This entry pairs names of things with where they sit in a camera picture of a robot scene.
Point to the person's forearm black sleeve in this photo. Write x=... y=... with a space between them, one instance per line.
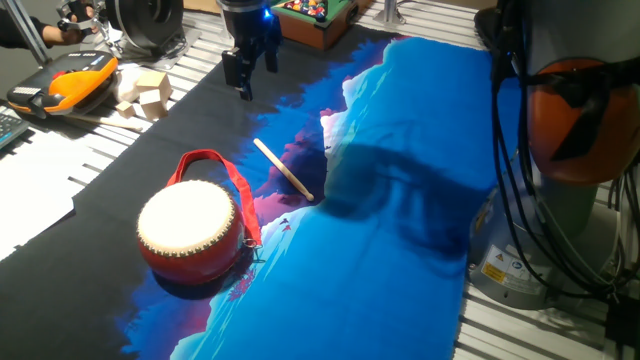
x=20 y=32

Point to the grey metal base plate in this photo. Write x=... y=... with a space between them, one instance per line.
x=185 y=45

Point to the white rounded object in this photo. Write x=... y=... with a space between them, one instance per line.
x=125 y=85

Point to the person's hand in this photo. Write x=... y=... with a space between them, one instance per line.
x=67 y=35

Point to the miniature pool table toy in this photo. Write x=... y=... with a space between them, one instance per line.
x=310 y=30

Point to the silver metal bracket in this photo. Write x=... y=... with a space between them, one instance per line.
x=390 y=12

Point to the light wooden drumstick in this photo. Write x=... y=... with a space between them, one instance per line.
x=105 y=122
x=282 y=168

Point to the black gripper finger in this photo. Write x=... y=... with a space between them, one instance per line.
x=271 y=52
x=239 y=70

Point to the blue black printed cloth mat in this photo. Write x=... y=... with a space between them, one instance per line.
x=400 y=250

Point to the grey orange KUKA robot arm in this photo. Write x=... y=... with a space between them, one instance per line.
x=565 y=30

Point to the large wooden cube block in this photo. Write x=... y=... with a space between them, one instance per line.
x=152 y=82

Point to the small wooden block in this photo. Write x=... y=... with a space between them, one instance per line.
x=125 y=109

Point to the aluminium profile pole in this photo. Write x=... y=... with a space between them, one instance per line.
x=27 y=30

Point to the dark keyboard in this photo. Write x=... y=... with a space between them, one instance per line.
x=10 y=127

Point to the black round reel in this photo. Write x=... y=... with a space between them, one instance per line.
x=145 y=20

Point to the black ribbon tie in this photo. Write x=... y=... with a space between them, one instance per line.
x=590 y=95

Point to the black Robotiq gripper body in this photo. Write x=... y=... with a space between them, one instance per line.
x=250 y=32

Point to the orange black teach pendant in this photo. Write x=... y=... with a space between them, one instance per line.
x=75 y=85

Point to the medium wooden block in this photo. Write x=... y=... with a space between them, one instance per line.
x=152 y=106

